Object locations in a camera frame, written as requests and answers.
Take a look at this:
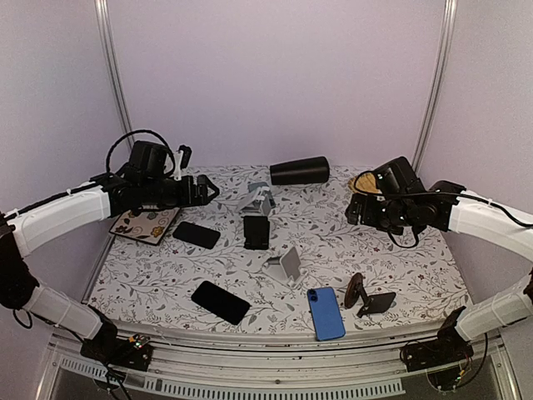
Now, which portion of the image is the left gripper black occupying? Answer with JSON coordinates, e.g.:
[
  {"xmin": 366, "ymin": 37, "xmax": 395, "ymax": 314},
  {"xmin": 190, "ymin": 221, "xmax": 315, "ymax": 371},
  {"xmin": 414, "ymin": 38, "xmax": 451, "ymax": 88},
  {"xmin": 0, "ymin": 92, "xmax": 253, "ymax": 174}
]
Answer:
[{"xmin": 142, "ymin": 173, "xmax": 220, "ymax": 209}]

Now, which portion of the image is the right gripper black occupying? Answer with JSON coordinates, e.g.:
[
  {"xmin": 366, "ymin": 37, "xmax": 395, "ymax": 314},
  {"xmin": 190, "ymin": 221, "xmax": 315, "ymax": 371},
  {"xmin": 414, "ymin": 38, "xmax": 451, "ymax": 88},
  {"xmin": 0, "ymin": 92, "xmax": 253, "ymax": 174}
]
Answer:
[{"xmin": 346, "ymin": 192, "xmax": 414, "ymax": 235}]

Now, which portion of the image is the black smartphone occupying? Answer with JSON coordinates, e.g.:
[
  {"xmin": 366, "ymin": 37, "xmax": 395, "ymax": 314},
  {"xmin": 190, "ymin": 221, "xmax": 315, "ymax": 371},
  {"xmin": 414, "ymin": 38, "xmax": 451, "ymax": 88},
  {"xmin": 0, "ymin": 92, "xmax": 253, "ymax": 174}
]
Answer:
[
  {"xmin": 192, "ymin": 281, "xmax": 251, "ymax": 325},
  {"xmin": 172, "ymin": 222, "xmax": 221, "ymax": 249}
]

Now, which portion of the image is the white folding phone stand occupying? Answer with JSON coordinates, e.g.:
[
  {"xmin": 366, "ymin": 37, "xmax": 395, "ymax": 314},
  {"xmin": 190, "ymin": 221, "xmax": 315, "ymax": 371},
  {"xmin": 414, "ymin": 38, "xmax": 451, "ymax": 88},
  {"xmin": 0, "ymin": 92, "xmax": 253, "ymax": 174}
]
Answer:
[{"xmin": 237, "ymin": 182, "xmax": 275, "ymax": 217}]

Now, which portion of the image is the round wooden base phone stand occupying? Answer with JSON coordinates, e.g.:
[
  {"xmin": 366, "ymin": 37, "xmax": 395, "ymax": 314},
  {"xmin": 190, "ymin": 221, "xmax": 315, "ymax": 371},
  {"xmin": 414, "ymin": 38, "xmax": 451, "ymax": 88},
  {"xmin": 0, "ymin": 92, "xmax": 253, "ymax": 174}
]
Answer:
[{"xmin": 344, "ymin": 272, "xmax": 396, "ymax": 318}]

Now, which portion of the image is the blue smartphone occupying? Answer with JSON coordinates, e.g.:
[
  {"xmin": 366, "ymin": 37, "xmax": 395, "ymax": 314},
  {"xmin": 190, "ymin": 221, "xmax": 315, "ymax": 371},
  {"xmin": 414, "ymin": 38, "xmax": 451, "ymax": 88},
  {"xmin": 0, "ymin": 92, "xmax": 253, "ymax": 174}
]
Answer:
[{"xmin": 307, "ymin": 287, "xmax": 346, "ymax": 342}]

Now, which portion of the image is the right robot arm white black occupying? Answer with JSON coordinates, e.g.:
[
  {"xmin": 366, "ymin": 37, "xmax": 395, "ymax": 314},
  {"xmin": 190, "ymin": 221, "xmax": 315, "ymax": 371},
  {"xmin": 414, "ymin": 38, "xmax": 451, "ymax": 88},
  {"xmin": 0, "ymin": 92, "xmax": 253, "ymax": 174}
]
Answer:
[{"xmin": 346, "ymin": 156, "xmax": 532, "ymax": 363}]

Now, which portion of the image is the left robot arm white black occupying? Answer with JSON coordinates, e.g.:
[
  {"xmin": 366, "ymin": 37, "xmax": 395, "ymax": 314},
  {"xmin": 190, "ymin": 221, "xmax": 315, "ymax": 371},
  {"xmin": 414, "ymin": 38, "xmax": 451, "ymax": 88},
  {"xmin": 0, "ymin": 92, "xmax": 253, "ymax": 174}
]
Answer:
[{"xmin": 1, "ymin": 131, "xmax": 220, "ymax": 365}]

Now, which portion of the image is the black folding phone stand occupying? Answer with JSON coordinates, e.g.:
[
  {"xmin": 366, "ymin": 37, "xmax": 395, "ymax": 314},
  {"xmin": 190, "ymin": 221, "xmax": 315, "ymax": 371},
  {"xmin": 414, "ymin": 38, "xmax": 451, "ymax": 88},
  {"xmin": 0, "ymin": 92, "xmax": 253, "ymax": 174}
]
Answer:
[{"xmin": 243, "ymin": 216, "xmax": 270, "ymax": 250}]

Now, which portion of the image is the grey white phone stand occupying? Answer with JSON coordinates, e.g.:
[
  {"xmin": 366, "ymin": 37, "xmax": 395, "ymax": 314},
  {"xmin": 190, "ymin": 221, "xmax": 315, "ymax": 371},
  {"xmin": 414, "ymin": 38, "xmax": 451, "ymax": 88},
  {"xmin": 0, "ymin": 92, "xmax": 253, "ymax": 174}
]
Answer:
[{"xmin": 262, "ymin": 247, "xmax": 306, "ymax": 288}]

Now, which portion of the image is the woven bamboo tray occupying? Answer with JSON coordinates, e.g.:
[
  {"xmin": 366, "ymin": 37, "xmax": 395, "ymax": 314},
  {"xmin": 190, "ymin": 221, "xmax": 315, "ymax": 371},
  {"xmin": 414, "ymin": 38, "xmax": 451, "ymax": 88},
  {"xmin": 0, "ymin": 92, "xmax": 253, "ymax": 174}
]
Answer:
[{"xmin": 348, "ymin": 172, "xmax": 381, "ymax": 194}]

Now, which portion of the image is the black cylinder speaker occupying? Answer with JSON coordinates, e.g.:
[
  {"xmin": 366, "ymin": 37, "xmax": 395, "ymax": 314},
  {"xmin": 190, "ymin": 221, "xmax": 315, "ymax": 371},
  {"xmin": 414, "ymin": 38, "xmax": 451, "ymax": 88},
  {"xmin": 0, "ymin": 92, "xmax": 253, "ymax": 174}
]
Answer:
[{"xmin": 269, "ymin": 156, "xmax": 330, "ymax": 186}]

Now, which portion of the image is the floral square coaster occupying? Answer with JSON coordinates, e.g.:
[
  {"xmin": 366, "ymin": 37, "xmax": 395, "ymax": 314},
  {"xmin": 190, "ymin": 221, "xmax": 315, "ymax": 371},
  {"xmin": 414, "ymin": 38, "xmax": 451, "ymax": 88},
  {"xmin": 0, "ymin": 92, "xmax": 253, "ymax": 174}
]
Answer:
[{"xmin": 109, "ymin": 208, "xmax": 180, "ymax": 246}]

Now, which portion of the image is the floral table mat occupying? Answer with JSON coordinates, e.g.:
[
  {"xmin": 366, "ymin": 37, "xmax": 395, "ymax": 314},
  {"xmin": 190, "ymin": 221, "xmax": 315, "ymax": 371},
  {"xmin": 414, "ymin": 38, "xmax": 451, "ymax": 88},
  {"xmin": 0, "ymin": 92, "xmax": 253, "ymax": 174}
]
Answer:
[{"xmin": 88, "ymin": 166, "xmax": 470, "ymax": 336}]

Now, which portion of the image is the black smartphone front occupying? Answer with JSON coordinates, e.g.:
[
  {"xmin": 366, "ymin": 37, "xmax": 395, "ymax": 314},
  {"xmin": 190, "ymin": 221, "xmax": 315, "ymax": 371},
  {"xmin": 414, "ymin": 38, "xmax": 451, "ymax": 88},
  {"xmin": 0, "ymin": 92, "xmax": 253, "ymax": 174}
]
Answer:
[{"xmin": 192, "ymin": 281, "xmax": 251, "ymax": 325}]

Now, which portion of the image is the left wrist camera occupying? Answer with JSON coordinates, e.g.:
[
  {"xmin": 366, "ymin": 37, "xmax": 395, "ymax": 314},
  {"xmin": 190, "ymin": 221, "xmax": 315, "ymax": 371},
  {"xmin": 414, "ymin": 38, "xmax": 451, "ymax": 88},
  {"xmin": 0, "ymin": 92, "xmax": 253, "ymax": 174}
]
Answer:
[{"xmin": 173, "ymin": 144, "xmax": 192, "ymax": 181}]

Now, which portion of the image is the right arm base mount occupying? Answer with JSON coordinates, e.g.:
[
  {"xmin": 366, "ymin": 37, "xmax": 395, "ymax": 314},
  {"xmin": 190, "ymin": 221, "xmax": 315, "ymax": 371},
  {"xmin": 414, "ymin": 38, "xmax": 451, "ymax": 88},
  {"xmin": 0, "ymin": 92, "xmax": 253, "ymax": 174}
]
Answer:
[{"xmin": 400, "ymin": 330, "xmax": 474, "ymax": 372}]

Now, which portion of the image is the front aluminium rail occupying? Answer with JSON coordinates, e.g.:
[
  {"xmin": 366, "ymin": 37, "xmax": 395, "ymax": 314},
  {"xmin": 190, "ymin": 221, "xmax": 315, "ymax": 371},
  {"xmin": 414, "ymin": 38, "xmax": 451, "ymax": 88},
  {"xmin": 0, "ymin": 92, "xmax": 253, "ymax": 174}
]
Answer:
[{"xmin": 45, "ymin": 320, "xmax": 507, "ymax": 383}]

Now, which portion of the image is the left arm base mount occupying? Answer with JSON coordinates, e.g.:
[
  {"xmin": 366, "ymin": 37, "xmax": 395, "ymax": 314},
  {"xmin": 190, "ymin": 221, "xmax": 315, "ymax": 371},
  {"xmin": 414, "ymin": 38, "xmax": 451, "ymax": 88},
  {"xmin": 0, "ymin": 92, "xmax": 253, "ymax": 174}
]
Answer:
[{"xmin": 80, "ymin": 332, "xmax": 154, "ymax": 372}]

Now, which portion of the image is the left aluminium corner post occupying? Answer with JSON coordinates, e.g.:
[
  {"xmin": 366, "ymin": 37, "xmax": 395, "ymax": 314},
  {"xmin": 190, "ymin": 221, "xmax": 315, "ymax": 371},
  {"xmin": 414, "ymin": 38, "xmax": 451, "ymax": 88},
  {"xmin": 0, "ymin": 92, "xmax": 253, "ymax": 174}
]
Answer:
[{"xmin": 94, "ymin": 0, "xmax": 132, "ymax": 133}]

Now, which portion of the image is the aluminium corner post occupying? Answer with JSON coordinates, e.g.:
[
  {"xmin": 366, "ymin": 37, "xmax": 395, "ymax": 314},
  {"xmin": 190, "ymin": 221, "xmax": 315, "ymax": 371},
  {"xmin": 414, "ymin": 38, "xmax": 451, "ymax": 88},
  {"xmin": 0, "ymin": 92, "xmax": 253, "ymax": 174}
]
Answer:
[
  {"xmin": 94, "ymin": 0, "xmax": 132, "ymax": 133},
  {"xmin": 412, "ymin": 0, "xmax": 458, "ymax": 173}
]

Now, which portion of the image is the perforated cable tray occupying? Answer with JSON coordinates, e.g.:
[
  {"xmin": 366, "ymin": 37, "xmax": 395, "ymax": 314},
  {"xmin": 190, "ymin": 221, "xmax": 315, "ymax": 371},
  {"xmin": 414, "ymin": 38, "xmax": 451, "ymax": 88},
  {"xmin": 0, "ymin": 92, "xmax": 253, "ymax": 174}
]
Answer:
[{"xmin": 56, "ymin": 348, "xmax": 407, "ymax": 399}]

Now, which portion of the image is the right aluminium corner post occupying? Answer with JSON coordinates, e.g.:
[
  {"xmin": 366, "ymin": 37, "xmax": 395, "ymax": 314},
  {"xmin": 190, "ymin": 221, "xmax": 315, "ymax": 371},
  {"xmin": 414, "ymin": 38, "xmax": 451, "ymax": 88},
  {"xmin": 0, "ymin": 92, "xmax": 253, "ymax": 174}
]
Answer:
[{"xmin": 412, "ymin": 0, "xmax": 458, "ymax": 173}]

